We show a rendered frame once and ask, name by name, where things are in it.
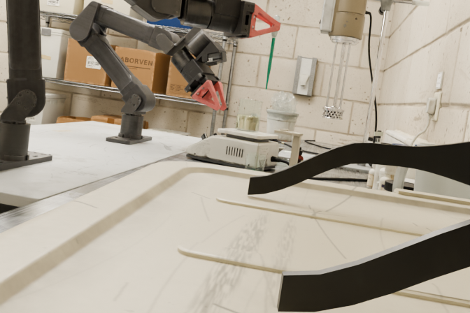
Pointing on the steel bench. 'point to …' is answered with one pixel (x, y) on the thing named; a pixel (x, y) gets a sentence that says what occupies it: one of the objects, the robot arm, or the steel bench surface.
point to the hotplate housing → (233, 150)
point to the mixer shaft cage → (337, 86)
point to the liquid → (270, 60)
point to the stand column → (378, 59)
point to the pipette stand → (292, 144)
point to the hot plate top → (248, 134)
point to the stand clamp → (394, 2)
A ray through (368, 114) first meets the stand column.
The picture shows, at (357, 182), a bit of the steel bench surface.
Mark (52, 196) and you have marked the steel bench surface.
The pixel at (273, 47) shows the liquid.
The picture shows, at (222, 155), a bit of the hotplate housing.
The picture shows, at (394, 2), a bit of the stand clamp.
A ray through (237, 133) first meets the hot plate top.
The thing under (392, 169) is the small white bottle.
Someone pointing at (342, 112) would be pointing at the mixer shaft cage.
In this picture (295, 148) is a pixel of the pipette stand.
